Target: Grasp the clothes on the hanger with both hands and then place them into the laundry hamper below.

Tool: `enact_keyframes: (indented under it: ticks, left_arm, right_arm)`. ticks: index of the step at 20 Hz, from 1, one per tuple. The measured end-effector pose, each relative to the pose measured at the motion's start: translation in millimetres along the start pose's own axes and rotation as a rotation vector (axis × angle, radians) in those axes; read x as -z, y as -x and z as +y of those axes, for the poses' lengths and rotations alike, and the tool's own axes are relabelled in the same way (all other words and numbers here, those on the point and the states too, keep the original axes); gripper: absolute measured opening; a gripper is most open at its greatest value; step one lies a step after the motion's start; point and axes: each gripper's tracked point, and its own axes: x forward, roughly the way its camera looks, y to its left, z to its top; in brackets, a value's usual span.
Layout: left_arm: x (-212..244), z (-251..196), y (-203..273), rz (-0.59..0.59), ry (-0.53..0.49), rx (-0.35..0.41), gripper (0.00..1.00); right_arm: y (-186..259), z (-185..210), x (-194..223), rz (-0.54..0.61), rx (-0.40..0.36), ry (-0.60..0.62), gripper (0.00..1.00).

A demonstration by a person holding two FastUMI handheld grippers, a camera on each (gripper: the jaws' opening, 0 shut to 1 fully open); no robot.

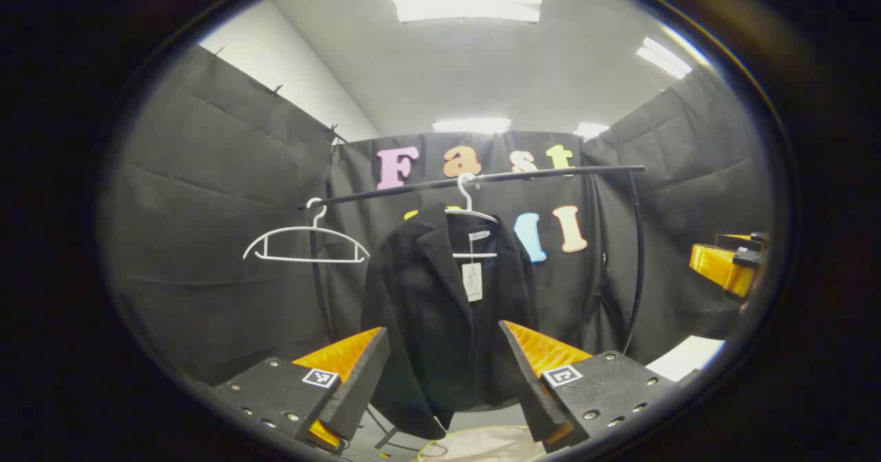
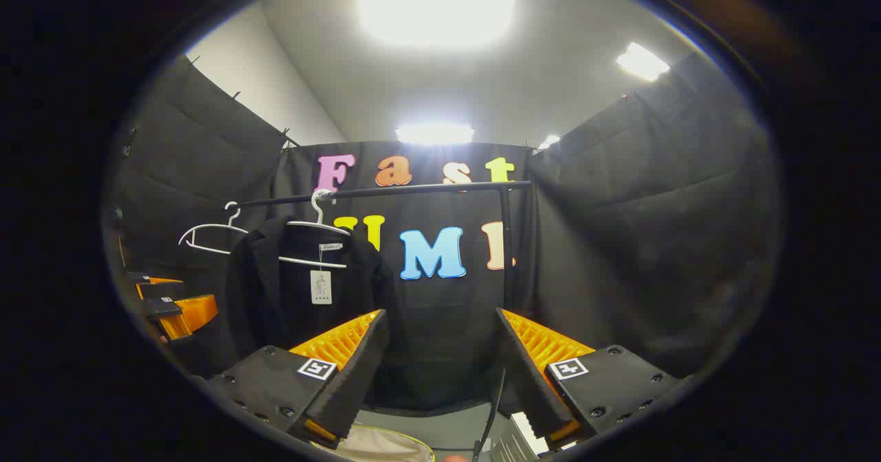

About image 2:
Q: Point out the rectangular ceiling light panel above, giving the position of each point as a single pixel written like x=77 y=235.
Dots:
x=641 y=61
x=549 y=141
x=433 y=134

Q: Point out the large ceiling light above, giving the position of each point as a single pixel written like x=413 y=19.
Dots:
x=437 y=7

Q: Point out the black backdrop cloth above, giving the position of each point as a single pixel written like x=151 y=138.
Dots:
x=619 y=228

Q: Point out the black metal clothes rack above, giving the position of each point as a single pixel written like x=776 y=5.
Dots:
x=440 y=187

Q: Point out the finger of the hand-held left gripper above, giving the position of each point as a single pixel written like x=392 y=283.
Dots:
x=155 y=281
x=186 y=314

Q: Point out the white slatted laundry hamper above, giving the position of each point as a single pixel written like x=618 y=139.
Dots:
x=528 y=434

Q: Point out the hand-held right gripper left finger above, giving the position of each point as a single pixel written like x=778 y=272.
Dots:
x=351 y=379

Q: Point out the beige cloth item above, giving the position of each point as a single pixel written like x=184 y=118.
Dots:
x=385 y=448

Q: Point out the black knit garment with tag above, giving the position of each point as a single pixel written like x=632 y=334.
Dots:
x=275 y=297

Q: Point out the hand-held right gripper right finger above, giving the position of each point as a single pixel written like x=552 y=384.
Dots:
x=533 y=379

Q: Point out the white clothes hanger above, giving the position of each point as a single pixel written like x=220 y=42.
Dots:
x=318 y=208
x=206 y=228

